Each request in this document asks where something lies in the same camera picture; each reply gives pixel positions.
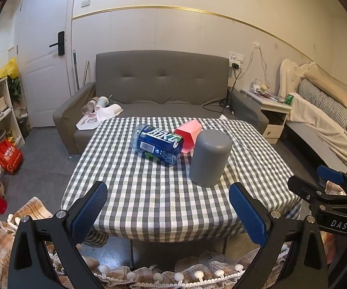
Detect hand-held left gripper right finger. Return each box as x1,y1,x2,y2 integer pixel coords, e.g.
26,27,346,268
228,182,331,289

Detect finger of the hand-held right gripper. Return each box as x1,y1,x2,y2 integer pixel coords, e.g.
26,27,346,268
317,165,347,197
288,175,347,210

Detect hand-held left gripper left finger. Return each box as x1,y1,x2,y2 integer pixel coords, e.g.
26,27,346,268
7,181,109,289

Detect grey cup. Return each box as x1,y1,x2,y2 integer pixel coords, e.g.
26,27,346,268
189,129,233,188

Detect pink cup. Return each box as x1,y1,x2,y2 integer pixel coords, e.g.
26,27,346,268
173,120,203,154

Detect grey bed base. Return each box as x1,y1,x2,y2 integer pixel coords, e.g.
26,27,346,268
285,120,347,172

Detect bed with checkered pillow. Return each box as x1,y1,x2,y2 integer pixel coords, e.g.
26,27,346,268
288,92,347,184

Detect table with checkered cloth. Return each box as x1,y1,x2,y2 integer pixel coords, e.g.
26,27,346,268
62,116,303,243

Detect grey checkered quilt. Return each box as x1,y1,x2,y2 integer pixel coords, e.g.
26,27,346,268
298,79,347,131

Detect cream nightstand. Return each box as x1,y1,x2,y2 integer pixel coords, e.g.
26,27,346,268
240,88,293,144

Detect white pink printed paper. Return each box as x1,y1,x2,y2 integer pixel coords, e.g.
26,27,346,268
75,113,102,132

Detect beige pillow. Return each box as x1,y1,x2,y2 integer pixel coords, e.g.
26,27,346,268
304,62,347,107

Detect blue label plastic bottle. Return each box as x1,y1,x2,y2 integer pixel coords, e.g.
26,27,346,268
131,123,184,167

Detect red shopping bag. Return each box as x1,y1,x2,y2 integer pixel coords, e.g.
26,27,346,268
0,140,24,174

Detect white crumpled cloth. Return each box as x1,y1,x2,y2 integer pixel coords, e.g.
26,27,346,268
95,104,123,123

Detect white bed headboard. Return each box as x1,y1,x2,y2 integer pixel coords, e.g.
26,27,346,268
279,59,306,97

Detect black waste bin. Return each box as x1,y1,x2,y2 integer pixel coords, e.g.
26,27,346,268
17,117,30,139

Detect white door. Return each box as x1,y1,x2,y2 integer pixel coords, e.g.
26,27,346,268
14,0,74,128

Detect green plant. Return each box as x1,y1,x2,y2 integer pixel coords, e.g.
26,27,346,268
7,75,21,100

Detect grey sofa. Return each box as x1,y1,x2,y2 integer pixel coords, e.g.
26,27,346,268
53,50,270,156

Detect white shelf unit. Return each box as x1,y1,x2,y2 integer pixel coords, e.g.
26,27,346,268
0,77,26,169

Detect yellow plastic bag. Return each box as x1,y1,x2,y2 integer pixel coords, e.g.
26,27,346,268
0,59,20,82

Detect black cable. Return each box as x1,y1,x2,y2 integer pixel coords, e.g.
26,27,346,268
203,66,243,115

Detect white cable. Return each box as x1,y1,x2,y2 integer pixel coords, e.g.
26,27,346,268
243,43,270,90

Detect green handled broom stick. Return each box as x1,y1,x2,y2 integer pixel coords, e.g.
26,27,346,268
72,50,80,91

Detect white wall outlet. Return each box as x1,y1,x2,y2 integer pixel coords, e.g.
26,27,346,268
228,51,244,67

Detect black door lock handle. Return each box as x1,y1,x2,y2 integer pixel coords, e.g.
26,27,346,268
49,31,66,56

